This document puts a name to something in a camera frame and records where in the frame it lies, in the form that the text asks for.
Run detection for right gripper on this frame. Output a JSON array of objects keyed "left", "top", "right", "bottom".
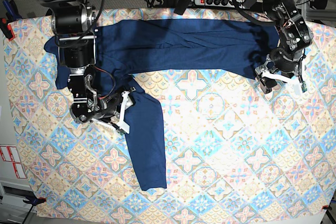
[{"left": 68, "top": 66, "right": 135, "bottom": 135}]

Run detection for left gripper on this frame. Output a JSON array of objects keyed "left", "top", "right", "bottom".
[{"left": 255, "top": 47, "right": 307, "bottom": 95}]

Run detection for blue long-sleeve shirt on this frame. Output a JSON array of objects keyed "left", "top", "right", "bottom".
[{"left": 43, "top": 18, "right": 279, "bottom": 191}]

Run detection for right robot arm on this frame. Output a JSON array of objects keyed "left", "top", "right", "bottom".
[{"left": 39, "top": 0, "right": 135, "bottom": 134}]

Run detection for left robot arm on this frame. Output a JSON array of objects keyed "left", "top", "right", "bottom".
[{"left": 231, "top": 0, "right": 313, "bottom": 95}]

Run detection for patterned tile tablecloth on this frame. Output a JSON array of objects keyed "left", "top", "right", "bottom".
[{"left": 1, "top": 17, "right": 335, "bottom": 223}]

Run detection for black power adapter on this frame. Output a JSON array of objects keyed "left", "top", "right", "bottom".
[{"left": 243, "top": 0, "right": 257, "bottom": 9}]

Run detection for red-white labels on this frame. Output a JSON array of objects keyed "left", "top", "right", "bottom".
[{"left": 1, "top": 145, "right": 27, "bottom": 179}]

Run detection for clamp bottom left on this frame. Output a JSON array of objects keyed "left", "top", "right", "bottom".
[{"left": 23, "top": 196, "right": 46, "bottom": 206}]

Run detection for clamp bottom right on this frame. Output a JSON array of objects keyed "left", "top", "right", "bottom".
[{"left": 322, "top": 205, "right": 333, "bottom": 211}]

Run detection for white power strip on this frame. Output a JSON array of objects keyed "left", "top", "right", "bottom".
[{"left": 193, "top": 0, "right": 235, "bottom": 8}]

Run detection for black red-lettered bar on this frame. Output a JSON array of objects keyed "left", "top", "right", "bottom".
[{"left": 174, "top": 0, "right": 191, "bottom": 15}]

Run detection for red-black clamp top left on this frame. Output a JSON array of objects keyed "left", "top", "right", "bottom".
[{"left": 1, "top": 18, "right": 15, "bottom": 41}]

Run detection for blue clamp top left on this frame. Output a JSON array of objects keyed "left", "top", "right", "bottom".
[{"left": 3, "top": 0, "right": 22, "bottom": 22}]

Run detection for aluminium frame right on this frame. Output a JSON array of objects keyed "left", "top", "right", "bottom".
[{"left": 297, "top": 0, "right": 335, "bottom": 28}]

